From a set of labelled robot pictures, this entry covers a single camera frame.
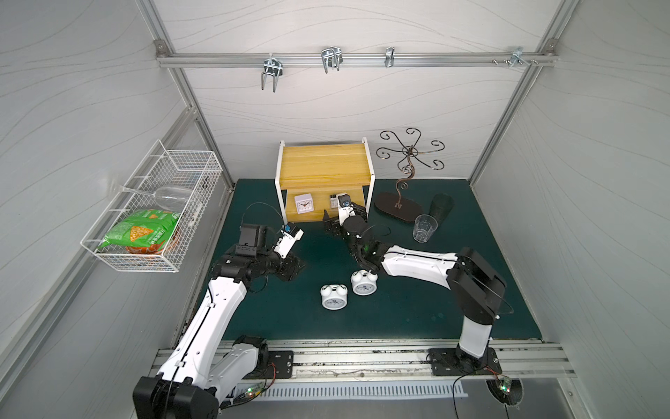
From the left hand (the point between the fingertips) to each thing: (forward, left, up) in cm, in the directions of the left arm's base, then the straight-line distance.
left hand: (298, 259), depth 76 cm
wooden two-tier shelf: (+23, -6, +15) cm, 28 cm away
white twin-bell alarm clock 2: (-2, -20, -10) cm, 23 cm away
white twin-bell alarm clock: (-7, -11, -11) cm, 17 cm away
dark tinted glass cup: (+26, -50, -5) cm, 56 cm away
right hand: (+17, -12, +5) cm, 21 cm away
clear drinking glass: (+23, -45, -14) cm, 52 cm away
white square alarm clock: (+20, +1, +2) cm, 20 cm away
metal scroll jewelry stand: (+35, -37, -16) cm, 54 cm away
